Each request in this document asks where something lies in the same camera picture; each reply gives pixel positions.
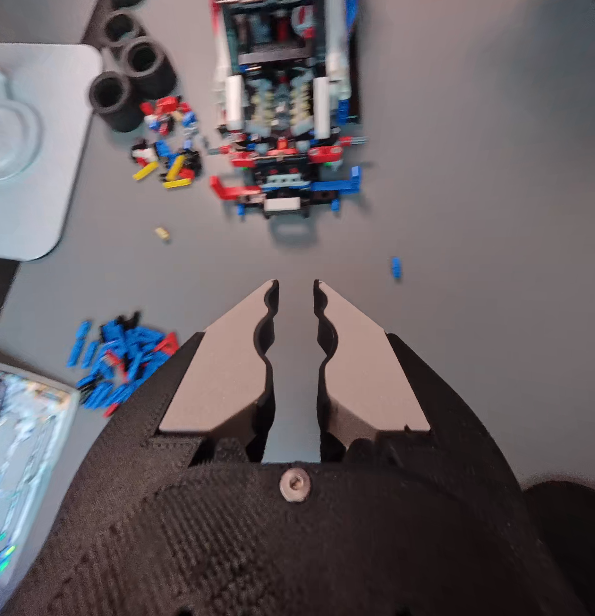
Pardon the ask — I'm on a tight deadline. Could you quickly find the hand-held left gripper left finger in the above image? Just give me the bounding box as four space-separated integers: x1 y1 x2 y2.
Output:
158 279 280 464

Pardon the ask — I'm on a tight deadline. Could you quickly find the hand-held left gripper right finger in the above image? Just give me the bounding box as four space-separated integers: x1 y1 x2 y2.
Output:
313 279 432 455

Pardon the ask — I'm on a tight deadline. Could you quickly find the pile of blue brick pins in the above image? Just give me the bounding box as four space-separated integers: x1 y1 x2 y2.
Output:
66 311 181 419

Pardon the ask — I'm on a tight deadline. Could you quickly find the white book stand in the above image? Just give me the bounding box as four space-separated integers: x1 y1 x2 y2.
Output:
0 42 104 263

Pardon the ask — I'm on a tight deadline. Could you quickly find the toy brick race car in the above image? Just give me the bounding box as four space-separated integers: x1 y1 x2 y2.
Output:
208 0 369 228

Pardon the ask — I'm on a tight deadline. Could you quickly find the grey desk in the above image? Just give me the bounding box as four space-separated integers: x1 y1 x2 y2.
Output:
0 0 595 616

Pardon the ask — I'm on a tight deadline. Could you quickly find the holographic sticker sheet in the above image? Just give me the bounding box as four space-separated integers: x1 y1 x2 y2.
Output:
0 358 82 589

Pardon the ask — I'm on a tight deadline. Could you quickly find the pile of mixed brick pieces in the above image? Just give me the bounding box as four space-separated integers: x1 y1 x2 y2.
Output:
131 95 205 190

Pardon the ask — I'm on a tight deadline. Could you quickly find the black round cushion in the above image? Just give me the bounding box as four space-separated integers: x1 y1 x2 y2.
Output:
521 480 595 616

